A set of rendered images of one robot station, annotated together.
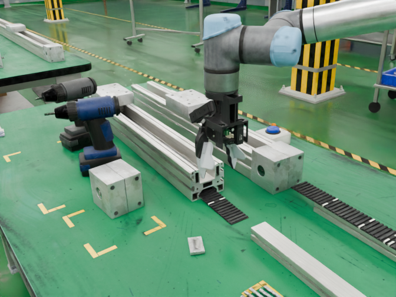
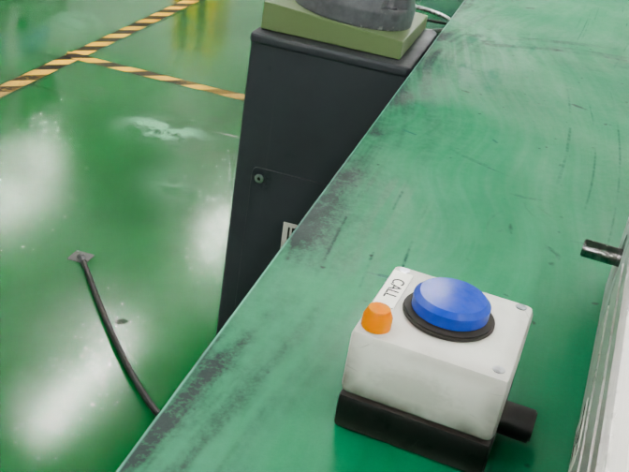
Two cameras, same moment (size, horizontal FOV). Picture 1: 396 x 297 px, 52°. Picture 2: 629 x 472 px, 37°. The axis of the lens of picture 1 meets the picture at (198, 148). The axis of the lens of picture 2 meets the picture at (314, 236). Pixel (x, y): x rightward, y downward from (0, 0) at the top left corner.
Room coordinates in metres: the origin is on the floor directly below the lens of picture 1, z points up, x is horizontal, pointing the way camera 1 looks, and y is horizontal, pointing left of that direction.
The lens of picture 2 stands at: (1.50, 0.02, 1.08)
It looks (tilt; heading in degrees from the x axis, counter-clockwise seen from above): 27 degrees down; 227
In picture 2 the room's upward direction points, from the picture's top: 10 degrees clockwise
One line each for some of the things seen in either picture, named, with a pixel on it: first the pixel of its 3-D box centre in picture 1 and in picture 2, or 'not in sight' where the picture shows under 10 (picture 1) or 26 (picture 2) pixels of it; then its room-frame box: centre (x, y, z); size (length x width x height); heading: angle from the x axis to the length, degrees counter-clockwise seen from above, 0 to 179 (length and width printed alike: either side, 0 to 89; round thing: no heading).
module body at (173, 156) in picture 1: (141, 132); not in sight; (1.25, 0.18, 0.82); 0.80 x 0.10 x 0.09; 31
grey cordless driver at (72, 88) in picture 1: (69, 115); not in sight; (1.24, 0.41, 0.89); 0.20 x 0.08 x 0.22; 133
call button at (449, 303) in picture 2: (273, 130); (449, 310); (1.17, -0.23, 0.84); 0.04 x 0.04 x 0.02
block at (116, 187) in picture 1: (121, 186); not in sight; (0.89, 0.20, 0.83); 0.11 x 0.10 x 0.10; 128
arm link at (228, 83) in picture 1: (222, 80); not in sight; (0.85, -0.06, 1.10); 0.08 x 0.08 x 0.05
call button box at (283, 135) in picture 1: (270, 141); (451, 366); (1.17, -0.23, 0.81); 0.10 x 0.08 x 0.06; 121
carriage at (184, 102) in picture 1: (190, 106); not in sight; (1.34, 0.02, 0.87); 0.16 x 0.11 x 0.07; 31
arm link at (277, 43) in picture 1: (272, 43); not in sight; (0.83, -0.16, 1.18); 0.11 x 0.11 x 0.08; 69
